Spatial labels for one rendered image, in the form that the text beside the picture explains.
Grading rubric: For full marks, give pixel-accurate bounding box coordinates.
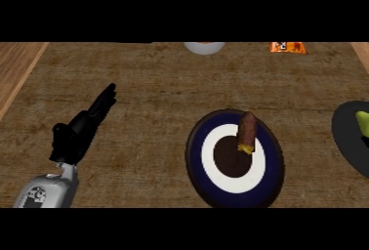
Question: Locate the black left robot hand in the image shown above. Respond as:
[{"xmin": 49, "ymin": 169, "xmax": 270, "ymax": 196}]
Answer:
[{"xmin": 48, "ymin": 82, "xmax": 118, "ymax": 166}]

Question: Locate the blue and white plate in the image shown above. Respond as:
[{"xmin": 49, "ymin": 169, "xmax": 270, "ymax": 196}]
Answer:
[{"xmin": 185, "ymin": 108, "xmax": 285, "ymax": 209}]

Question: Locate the brown pear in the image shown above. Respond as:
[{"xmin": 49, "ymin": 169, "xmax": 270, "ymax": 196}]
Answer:
[{"xmin": 235, "ymin": 110, "xmax": 260, "ymax": 155}]

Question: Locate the black pan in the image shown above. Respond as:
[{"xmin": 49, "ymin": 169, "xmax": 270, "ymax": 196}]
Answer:
[{"xmin": 331, "ymin": 100, "xmax": 369, "ymax": 179}]

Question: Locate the brown woven placemat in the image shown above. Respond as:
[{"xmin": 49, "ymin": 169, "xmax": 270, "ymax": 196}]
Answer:
[{"xmin": 0, "ymin": 41, "xmax": 369, "ymax": 209}]

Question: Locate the white bowl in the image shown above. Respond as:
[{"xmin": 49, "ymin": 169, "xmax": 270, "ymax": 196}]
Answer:
[{"xmin": 182, "ymin": 41, "xmax": 226, "ymax": 56}]

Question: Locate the orange snack bag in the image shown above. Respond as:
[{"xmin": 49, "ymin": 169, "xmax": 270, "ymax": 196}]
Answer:
[{"xmin": 269, "ymin": 41, "xmax": 309, "ymax": 55}]

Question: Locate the green vegetable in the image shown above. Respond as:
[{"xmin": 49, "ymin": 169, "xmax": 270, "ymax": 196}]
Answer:
[{"xmin": 355, "ymin": 110, "xmax": 369, "ymax": 140}]

